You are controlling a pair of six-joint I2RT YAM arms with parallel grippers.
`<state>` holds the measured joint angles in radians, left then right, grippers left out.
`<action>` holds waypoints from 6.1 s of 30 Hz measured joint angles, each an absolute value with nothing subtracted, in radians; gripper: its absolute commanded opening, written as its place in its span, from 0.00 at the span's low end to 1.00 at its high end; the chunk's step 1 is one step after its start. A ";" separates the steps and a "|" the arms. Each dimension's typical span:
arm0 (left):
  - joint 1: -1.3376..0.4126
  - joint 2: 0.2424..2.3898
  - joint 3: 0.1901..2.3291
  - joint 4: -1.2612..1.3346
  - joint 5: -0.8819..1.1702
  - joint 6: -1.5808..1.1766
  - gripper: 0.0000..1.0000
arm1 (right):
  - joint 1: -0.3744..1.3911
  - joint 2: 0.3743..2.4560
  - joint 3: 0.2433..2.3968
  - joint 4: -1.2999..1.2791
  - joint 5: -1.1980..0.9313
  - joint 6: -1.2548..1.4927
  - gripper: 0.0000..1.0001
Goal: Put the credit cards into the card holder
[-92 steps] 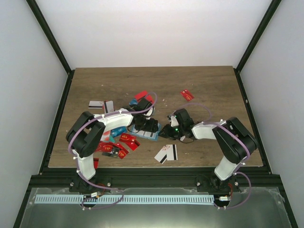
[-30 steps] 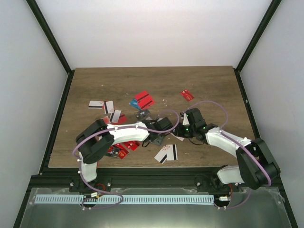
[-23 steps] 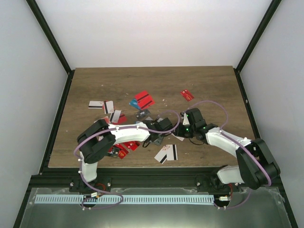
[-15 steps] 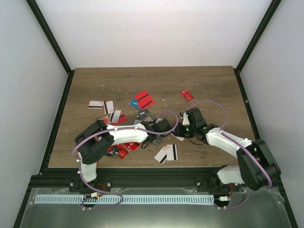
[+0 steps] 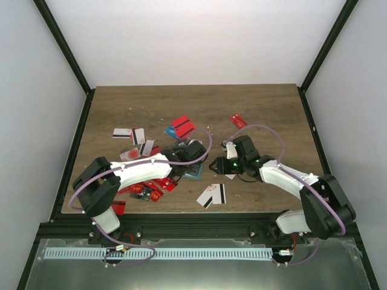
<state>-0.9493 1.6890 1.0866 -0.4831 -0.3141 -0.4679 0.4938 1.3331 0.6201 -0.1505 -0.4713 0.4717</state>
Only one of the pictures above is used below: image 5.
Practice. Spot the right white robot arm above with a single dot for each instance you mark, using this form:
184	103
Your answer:
326	210

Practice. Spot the white card vertical stripe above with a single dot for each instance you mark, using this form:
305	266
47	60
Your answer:
138	136

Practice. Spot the blue VIP card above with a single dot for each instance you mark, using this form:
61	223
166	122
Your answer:
170	131

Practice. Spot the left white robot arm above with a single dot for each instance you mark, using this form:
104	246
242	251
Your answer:
96	188

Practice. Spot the black frame post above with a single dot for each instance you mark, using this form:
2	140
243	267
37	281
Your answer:
328	43
62	43

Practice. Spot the red card white logo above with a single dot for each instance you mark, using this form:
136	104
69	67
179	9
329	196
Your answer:
168	184

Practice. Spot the striped sunset card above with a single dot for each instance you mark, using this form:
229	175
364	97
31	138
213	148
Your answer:
209	195
220	194

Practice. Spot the teal card holder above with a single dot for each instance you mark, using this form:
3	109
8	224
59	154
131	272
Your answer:
194	172

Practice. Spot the light blue slotted rail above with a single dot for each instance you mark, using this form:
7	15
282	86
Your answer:
162	253

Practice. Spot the white card red circle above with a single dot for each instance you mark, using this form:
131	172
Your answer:
130	155

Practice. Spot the red stripe card front edge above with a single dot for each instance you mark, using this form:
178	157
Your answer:
119	207

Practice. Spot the white card black stripe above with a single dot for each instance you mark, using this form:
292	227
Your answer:
122	133

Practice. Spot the red VIP card left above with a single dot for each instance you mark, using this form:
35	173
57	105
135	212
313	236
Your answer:
132	189

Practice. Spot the red card under white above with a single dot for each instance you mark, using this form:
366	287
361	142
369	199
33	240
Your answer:
155	150

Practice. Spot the black frame post right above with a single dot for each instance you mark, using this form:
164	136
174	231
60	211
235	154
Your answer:
328	43

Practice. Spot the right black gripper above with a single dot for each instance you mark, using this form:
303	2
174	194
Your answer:
221	168

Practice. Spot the red vip card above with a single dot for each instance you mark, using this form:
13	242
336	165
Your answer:
155	192
132	189

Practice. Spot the black frame post left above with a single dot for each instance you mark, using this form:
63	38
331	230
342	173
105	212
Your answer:
62	43

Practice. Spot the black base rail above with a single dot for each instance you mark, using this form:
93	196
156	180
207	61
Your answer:
166	225

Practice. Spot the white VIP sunset card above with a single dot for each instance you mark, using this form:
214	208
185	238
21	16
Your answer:
231	176

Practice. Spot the red card far right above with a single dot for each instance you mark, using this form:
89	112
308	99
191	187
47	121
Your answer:
238	121

